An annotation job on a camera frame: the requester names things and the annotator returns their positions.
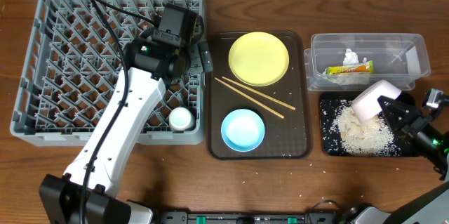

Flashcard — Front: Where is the pink bowl with rice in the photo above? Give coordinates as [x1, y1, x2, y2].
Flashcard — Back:
[351, 80, 401, 124]

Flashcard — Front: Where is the green snack wrapper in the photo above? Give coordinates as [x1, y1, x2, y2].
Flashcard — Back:
[326, 60, 374, 75]

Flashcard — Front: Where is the white tissue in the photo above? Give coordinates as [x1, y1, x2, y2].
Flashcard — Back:
[323, 48, 374, 86]

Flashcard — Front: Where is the white cup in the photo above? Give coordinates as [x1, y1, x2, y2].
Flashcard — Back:
[168, 107, 195, 131]

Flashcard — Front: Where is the light blue bowl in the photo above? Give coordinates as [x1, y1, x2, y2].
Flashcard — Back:
[220, 109, 265, 152]

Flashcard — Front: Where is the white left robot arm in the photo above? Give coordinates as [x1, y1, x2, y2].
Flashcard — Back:
[39, 4, 213, 223]

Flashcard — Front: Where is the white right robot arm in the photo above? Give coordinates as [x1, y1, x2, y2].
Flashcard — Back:
[334, 94, 448, 223]

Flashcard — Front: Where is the black waste tray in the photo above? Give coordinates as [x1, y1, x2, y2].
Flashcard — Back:
[319, 91, 424, 158]

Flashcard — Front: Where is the grey dishwasher rack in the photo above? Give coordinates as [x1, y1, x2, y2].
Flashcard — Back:
[10, 0, 205, 147]

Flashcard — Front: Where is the spilled white rice pile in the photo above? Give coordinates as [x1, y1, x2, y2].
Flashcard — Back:
[324, 99, 401, 157]

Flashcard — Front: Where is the clear plastic bin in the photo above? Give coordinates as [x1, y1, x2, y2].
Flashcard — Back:
[304, 33, 431, 91]

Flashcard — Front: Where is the yellow plate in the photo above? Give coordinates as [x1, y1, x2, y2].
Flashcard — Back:
[228, 32, 290, 86]

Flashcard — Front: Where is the upper wooden chopstick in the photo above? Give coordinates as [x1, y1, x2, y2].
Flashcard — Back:
[222, 77, 296, 110]

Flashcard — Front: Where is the wooden chopstick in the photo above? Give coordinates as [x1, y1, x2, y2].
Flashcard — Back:
[214, 77, 285, 119]
[222, 77, 296, 110]

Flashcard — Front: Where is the dark brown serving tray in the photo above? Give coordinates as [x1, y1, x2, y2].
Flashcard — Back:
[206, 31, 313, 160]

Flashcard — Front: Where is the lower wooden chopstick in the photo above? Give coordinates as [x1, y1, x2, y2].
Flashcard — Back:
[214, 77, 285, 119]

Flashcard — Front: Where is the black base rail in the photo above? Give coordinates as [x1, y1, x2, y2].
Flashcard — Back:
[152, 211, 336, 224]

